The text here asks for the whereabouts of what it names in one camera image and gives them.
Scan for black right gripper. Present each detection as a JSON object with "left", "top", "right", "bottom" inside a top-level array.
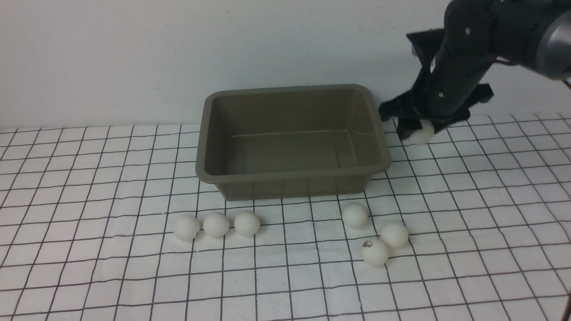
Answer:
[{"left": 378, "top": 18, "right": 494, "bottom": 142}]

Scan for white ping-pong ball with logo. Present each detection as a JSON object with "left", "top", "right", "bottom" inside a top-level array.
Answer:
[{"left": 360, "top": 239, "right": 391, "bottom": 268}]

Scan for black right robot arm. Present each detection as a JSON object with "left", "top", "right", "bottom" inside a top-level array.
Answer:
[{"left": 378, "top": 0, "right": 571, "bottom": 144}]

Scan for olive green plastic bin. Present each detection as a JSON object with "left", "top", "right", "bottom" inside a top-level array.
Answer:
[{"left": 195, "top": 85, "right": 392, "bottom": 201}]

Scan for white checkered tablecloth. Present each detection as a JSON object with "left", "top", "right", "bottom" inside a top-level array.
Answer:
[{"left": 0, "top": 115, "right": 571, "bottom": 321}]

